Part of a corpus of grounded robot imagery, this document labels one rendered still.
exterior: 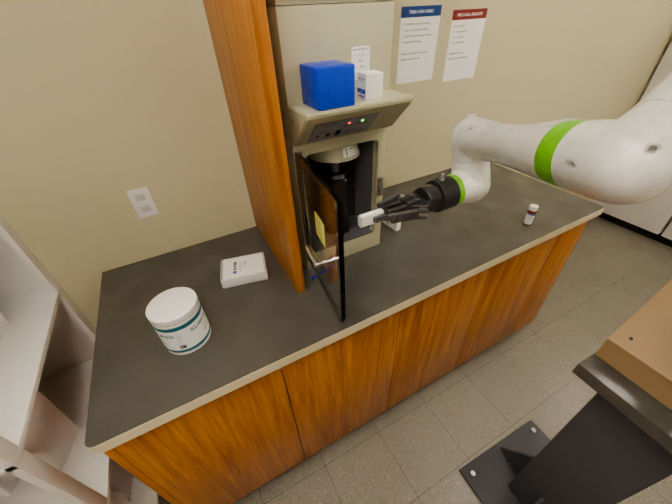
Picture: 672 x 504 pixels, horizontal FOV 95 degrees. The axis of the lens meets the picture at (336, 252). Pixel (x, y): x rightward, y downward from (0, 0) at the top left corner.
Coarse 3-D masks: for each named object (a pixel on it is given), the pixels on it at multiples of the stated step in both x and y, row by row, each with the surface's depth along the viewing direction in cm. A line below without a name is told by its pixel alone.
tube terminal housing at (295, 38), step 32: (288, 32) 71; (320, 32) 74; (352, 32) 77; (384, 32) 81; (288, 64) 74; (384, 64) 86; (288, 96) 78; (288, 128) 84; (384, 128) 97; (288, 160) 93; (384, 160) 104
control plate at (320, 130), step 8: (344, 120) 79; (352, 120) 81; (360, 120) 83; (368, 120) 85; (320, 128) 79; (328, 128) 80; (336, 128) 82; (344, 128) 84; (352, 128) 86; (360, 128) 88; (312, 136) 81; (320, 136) 83; (328, 136) 85; (336, 136) 87
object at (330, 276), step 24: (312, 168) 77; (312, 192) 81; (312, 216) 88; (336, 216) 66; (312, 240) 96; (336, 240) 71; (312, 264) 107; (336, 264) 76; (336, 288) 83; (336, 312) 90
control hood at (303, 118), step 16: (384, 96) 83; (400, 96) 82; (304, 112) 73; (320, 112) 73; (336, 112) 74; (352, 112) 77; (368, 112) 80; (384, 112) 84; (400, 112) 88; (304, 128) 76; (368, 128) 90; (304, 144) 84
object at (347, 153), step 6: (354, 144) 100; (330, 150) 97; (336, 150) 97; (342, 150) 97; (348, 150) 98; (354, 150) 100; (312, 156) 100; (318, 156) 99; (324, 156) 98; (330, 156) 97; (336, 156) 97; (342, 156) 98; (348, 156) 98; (354, 156) 100; (324, 162) 98; (330, 162) 98; (336, 162) 98
